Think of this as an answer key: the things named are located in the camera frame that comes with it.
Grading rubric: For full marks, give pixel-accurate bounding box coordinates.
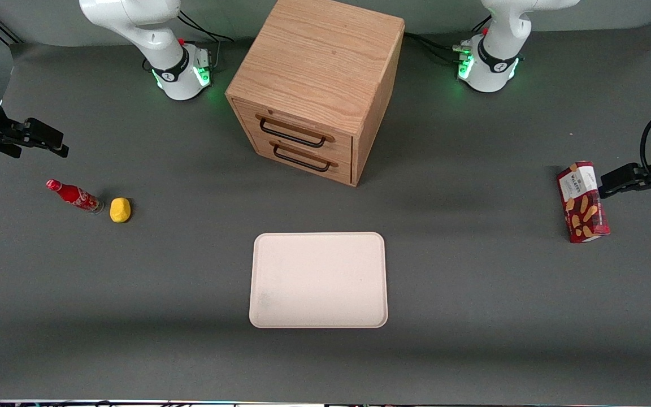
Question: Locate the red coke bottle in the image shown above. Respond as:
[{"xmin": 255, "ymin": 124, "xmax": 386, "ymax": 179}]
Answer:
[{"xmin": 46, "ymin": 179, "xmax": 104, "ymax": 215}]

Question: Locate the beige rectangular tray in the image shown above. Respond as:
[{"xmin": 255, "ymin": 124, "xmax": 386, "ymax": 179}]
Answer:
[{"xmin": 249, "ymin": 232, "xmax": 389, "ymax": 329}]

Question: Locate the red cookie box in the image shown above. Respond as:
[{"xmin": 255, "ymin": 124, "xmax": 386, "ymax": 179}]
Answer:
[{"xmin": 556, "ymin": 161, "xmax": 611, "ymax": 244}]

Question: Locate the yellow lemon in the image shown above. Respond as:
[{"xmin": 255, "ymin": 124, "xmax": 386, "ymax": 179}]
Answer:
[{"xmin": 110, "ymin": 197, "xmax": 133, "ymax": 223}]

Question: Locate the dark grey table mat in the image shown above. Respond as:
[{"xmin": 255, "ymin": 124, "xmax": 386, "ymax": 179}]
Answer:
[{"xmin": 0, "ymin": 20, "xmax": 651, "ymax": 403}]

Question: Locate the wooden drawer front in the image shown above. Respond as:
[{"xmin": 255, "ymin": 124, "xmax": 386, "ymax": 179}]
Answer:
[
  {"xmin": 233, "ymin": 99, "xmax": 354, "ymax": 162},
  {"xmin": 251, "ymin": 136, "xmax": 353, "ymax": 185}
]

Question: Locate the wooden drawer cabinet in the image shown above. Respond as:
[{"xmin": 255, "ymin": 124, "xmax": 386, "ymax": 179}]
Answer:
[{"xmin": 225, "ymin": 0, "xmax": 406, "ymax": 188}]

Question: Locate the aluminium frame rail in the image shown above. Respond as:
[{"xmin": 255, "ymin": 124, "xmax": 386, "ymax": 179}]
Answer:
[{"xmin": 0, "ymin": 16, "xmax": 24, "ymax": 46}]

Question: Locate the black right arm base cable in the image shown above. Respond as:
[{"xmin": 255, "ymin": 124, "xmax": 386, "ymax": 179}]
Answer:
[{"xmin": 177, "ymin": 8, "xmax": 236, "ymax": 72}]

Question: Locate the black arm base cable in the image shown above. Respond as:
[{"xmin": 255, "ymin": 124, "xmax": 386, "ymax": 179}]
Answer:
[
  {"xmin": 403, "ymin": 16, "xmax": 493, "ymax": 64},
  {"xmin": 177, "ymin": 8, "xmax": 236, "ymax": 72}
]

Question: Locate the black left arm base cable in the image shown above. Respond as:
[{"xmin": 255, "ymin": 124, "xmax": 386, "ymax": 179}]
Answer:
[{"xmin": 403, "ymin": 16, "xmax": 493, "ymax": 64}]

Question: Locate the black drawer handle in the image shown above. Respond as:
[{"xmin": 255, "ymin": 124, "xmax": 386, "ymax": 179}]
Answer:
[
  {"xmin": 256, "ymin": 113, "xmax": 336, "ymax": 149},
  {"xmin": 270, "ymin": 141, "xmax": 338, "ymax": 172}
]

